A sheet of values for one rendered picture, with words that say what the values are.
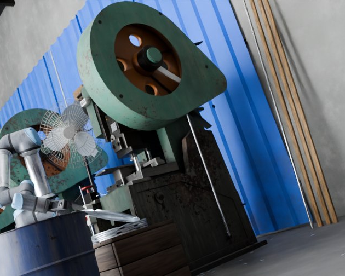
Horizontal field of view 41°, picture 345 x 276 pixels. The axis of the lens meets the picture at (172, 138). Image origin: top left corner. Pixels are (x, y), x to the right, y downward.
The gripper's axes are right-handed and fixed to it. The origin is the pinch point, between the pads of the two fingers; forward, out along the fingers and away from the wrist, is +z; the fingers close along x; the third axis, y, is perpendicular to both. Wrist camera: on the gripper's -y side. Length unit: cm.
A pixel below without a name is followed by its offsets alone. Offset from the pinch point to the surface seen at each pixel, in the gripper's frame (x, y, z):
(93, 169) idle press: -78, 196, 35
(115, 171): -40, 55, 24
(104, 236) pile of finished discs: 12.0, -11.5, 8.6
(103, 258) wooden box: 22.6, -17.0, 8.4
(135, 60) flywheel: -101, 16, 17
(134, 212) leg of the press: -10.1, 27.9, 33.2
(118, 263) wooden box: 24.5, -25.6, 13.4
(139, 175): -35, 36, 35
